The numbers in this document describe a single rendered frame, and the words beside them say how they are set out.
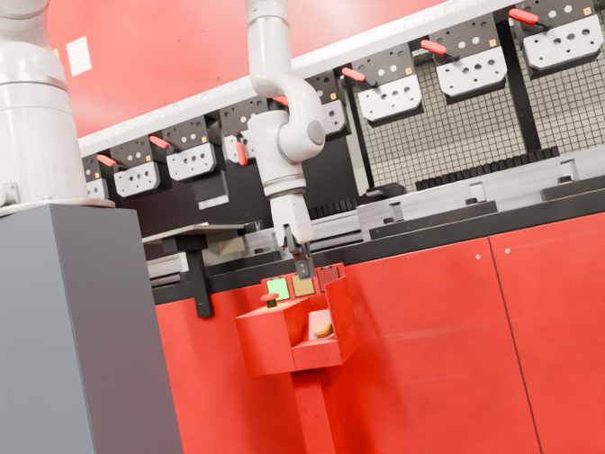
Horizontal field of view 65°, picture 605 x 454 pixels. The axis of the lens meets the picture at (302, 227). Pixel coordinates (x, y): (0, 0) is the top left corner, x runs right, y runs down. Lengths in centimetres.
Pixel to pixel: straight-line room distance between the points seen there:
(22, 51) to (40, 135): 12
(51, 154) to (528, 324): 94
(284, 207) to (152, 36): 87
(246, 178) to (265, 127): 104
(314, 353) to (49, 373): 46
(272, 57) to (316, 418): 72
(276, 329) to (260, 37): 58
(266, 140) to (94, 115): 87
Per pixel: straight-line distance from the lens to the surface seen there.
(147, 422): 75
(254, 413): 130
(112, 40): 170
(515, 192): 122
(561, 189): 118
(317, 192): 183
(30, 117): 76
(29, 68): 79
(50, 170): 74
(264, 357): 96
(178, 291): 134
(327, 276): 104
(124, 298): 73
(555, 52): 127
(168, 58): 156
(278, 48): 101
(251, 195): 194
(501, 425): 118
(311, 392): 100
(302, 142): 87
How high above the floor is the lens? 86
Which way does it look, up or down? 4 degrees up
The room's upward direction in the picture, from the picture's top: 12 degrees counter-clockwise
